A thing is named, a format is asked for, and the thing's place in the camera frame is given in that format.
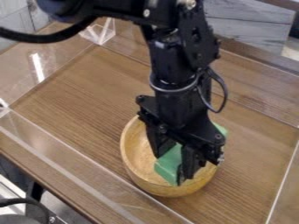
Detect brown wooden bowl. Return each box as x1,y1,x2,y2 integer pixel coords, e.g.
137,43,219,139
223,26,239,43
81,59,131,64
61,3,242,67
120,116,219,198

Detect black cable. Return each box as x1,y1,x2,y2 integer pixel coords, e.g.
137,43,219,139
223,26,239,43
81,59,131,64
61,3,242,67
0,16,99,45

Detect green rectangular block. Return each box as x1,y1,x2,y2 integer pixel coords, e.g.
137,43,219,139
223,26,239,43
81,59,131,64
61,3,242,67
153,122,228,186

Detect clear acrylic corner bracket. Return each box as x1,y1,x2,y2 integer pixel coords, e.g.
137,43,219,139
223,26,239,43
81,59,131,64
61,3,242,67
79,17,116,46

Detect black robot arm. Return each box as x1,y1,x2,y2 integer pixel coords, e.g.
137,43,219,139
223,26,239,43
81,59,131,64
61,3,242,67
37,0,226,186

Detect black table leg frame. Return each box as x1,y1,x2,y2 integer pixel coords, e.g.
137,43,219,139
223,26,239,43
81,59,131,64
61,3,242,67
24,181,68,224

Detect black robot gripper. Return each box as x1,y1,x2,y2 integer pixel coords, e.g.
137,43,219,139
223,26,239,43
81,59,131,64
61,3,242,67
135,85,212,186

